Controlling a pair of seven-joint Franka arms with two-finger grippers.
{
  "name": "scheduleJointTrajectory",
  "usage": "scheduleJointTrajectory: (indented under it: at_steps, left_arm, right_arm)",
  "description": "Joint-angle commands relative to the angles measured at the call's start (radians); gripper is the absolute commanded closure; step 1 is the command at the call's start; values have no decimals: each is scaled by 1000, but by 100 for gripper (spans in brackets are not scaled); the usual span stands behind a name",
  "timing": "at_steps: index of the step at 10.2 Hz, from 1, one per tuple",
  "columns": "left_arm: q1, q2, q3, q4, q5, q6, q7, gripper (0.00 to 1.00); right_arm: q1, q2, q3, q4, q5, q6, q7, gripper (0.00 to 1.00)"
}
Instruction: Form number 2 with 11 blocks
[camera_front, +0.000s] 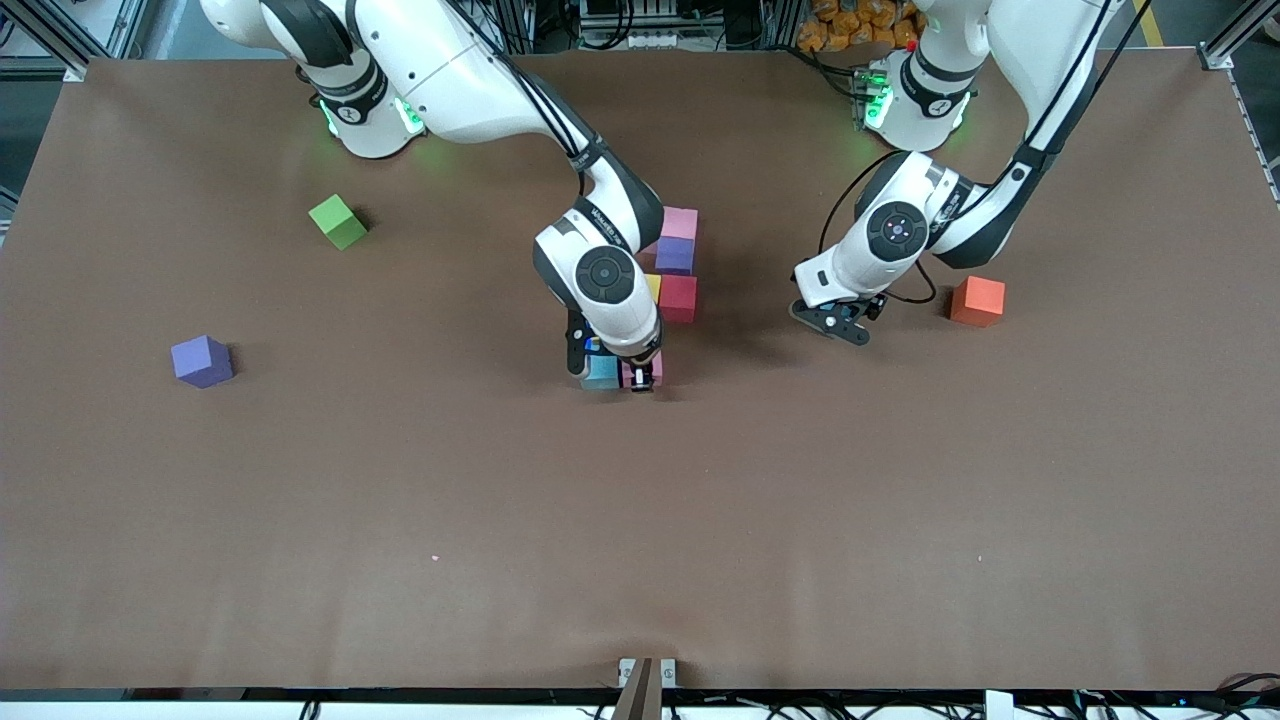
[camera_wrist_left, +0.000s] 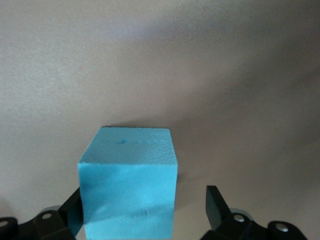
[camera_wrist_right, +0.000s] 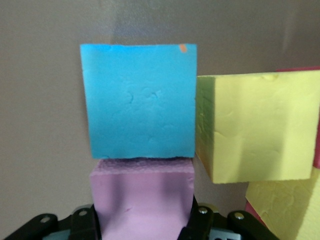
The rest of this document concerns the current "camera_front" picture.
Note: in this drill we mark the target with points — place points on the pink foam cube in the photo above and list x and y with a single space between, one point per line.
680 222
658 370

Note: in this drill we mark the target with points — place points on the orange foam cube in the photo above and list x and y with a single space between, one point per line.
977 302

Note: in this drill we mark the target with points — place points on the small white box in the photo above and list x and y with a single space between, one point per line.
998 706

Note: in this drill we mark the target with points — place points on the aluminium frame rail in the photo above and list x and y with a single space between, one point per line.
1235 35
60 50

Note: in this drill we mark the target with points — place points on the red foam cube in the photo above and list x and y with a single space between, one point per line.
678 298

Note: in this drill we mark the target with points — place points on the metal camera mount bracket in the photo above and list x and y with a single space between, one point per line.
645 690

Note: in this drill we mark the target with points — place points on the pile of orange objects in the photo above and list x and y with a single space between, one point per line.
840 30

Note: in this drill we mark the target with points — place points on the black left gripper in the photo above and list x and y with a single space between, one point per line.
877 305

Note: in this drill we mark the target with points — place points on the purple foam cube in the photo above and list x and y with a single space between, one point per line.
675 256
201 361

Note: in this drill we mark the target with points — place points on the table cover sheet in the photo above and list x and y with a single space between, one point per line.
640 520

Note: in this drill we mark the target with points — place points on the white power strip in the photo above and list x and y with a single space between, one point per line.
652 40

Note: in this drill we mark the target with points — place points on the green foam cube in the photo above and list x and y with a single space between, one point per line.
338 222

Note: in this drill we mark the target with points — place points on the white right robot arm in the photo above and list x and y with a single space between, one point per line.
600 275

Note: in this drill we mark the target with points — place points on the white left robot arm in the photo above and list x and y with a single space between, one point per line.
895 230

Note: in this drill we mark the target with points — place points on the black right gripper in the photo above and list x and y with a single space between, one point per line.
641 368

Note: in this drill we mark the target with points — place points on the yellow foam cube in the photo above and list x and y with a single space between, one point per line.
652 287

